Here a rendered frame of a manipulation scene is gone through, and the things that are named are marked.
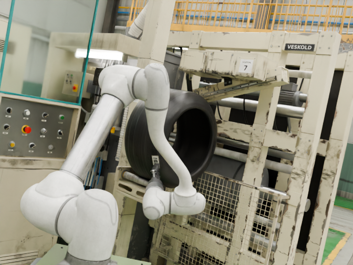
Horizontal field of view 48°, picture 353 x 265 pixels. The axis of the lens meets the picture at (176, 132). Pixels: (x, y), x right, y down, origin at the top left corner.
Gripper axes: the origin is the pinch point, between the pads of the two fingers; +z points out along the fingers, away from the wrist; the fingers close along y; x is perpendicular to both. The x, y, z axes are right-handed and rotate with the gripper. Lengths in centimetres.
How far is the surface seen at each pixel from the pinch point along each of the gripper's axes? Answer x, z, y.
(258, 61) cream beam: 66, 41, -37
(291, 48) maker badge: 91, 63, -36
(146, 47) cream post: 0, 69, -51
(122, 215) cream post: -33, 25, 46
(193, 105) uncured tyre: 24.3, 28.5, -21.3
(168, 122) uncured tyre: 9.9, 13.5, -19.5
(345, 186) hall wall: 369, 681, 522
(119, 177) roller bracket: -28.4, 26.1, 17.7
